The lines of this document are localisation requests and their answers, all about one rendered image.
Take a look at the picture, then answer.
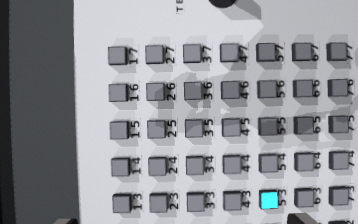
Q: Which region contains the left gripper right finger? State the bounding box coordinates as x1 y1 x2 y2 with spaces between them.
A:
287 213 320 224

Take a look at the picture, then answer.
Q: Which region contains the grey metal cabinet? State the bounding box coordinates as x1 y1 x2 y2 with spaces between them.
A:
0 0 358 224

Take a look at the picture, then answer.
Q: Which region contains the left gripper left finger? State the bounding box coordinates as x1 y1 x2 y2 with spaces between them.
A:
53 219 78 224

